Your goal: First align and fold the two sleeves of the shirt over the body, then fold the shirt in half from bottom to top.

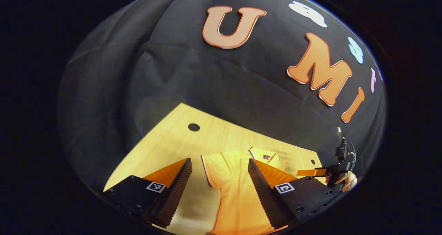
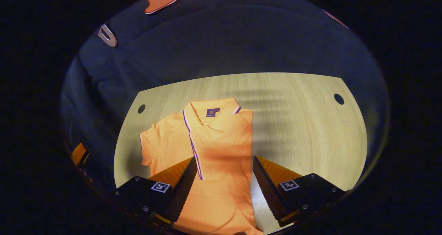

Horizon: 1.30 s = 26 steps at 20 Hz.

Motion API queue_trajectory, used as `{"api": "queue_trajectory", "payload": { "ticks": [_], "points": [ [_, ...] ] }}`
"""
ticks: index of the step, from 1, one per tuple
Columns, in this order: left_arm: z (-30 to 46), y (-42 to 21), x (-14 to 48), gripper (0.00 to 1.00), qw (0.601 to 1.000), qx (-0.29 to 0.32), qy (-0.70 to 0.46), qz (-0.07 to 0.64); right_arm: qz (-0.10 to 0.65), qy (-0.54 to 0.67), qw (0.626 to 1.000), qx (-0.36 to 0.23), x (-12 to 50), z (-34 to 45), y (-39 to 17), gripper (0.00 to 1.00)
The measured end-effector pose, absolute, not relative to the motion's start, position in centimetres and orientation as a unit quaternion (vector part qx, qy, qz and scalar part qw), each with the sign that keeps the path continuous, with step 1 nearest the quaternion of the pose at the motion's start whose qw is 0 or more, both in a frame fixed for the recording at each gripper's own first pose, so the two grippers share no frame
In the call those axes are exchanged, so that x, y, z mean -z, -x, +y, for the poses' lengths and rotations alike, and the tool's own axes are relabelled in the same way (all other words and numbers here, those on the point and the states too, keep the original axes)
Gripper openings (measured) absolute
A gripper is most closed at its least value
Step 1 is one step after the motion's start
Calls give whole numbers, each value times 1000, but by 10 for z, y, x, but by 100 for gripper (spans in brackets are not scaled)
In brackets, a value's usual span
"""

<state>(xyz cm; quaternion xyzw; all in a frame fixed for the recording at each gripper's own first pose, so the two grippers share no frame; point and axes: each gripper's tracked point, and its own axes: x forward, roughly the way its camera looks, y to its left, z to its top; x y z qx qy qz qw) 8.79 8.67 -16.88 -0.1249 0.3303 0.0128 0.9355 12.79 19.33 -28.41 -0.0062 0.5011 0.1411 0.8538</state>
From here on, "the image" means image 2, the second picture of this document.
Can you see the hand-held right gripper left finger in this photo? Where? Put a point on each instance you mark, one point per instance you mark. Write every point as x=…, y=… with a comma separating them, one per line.
x=181, y=190

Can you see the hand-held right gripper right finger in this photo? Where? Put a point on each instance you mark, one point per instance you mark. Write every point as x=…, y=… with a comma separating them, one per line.
x=269, y=190

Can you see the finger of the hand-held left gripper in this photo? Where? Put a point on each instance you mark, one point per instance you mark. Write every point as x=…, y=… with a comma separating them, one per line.
x=79, y=154

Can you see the orange T-shirt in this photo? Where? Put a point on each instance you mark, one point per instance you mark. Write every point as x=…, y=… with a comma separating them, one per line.
x=221, y=148

